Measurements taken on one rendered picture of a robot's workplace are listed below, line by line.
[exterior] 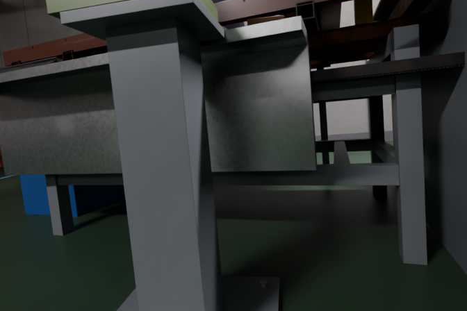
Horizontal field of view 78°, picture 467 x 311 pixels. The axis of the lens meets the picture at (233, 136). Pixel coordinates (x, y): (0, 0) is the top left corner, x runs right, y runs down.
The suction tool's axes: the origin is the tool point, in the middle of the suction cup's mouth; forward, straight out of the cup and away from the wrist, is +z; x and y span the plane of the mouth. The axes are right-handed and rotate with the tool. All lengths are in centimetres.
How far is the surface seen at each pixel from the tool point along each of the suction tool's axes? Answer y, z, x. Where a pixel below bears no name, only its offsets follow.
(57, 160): 67, 65, 21
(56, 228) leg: 79, 97, 5
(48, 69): 53, 34, 44
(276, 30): -12, 35, 72
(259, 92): -10, 47, 54
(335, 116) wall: -141, 65, -199
